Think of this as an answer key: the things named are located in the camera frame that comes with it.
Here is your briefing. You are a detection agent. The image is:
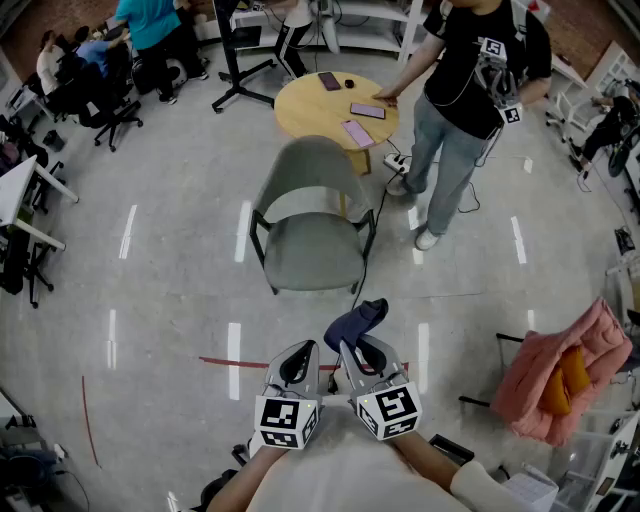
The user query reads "curved red floor tape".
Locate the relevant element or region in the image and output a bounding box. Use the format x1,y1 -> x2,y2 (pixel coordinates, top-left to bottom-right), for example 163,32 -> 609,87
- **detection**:
81,375 -> 102,470

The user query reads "black monitor on stand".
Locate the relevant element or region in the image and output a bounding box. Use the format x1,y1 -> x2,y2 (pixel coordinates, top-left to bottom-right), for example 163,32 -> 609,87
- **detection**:
212,0 -> 276,114

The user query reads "black metal frame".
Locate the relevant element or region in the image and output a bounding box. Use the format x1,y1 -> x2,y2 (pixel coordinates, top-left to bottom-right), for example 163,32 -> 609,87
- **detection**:
458,331 -> 525,409

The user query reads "person's light beige shirt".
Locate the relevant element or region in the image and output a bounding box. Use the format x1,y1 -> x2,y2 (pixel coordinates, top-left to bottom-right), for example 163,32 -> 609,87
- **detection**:
244,407 -> 506,512

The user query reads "black office chair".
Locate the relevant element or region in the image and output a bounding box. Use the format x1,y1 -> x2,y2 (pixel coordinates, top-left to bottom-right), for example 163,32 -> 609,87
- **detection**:
74,47 -> 145,154

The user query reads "person's left forearm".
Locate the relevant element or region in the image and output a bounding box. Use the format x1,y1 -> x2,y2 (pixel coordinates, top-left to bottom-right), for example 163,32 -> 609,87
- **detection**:
205,446 -> 290,512

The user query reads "round wooden table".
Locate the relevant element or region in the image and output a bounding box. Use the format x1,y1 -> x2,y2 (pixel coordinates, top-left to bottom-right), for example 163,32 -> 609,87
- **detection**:
273,71 -> 401,177

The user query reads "white gridded sheet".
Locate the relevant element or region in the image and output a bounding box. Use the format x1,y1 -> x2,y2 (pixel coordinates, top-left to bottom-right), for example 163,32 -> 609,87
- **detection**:
499,472 -> 560,512

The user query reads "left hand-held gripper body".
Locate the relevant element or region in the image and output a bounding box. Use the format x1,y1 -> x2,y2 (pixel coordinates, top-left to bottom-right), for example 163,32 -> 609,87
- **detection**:
248,379 -> 322,454

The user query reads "person's right forearm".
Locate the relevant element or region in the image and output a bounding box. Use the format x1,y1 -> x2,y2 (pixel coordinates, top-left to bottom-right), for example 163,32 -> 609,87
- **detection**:
394,432 -> 464,496

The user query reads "grey armchair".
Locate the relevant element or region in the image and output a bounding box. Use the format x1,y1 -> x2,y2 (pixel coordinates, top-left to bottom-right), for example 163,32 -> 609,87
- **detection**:
248,134 -> 377,296

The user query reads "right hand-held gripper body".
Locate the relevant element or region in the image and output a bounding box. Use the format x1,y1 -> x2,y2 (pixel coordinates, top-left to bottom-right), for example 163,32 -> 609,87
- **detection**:
349,372 -> 424,442

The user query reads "dark blue cloth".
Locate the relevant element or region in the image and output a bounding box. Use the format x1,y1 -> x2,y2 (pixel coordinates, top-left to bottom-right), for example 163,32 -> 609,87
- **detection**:
323,298 -> 390,351

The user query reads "white desk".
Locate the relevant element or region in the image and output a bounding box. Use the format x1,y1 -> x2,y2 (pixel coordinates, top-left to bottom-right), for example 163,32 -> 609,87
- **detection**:
0,154 -> 80,251

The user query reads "pink padded jacket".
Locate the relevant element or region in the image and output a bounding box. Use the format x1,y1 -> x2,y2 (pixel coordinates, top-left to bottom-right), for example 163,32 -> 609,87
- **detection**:
490,297 -> 634,448

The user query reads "pink-screen smartphone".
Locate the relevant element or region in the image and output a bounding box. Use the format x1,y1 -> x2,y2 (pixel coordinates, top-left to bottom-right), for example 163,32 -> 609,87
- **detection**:
340,119 -> 377,150
349,102 -> 387,120

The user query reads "black floor cable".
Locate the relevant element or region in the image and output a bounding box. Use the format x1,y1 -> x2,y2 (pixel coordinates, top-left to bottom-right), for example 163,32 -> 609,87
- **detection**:
351,169 -> 401,311

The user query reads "white metal shelving unit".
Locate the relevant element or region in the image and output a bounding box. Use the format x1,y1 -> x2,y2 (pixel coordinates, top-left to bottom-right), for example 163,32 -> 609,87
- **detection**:
232,0 -> 426,64

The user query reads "orange cushion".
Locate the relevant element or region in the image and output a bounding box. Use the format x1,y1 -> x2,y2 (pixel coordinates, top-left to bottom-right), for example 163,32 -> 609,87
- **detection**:
538,344 -> 591,415

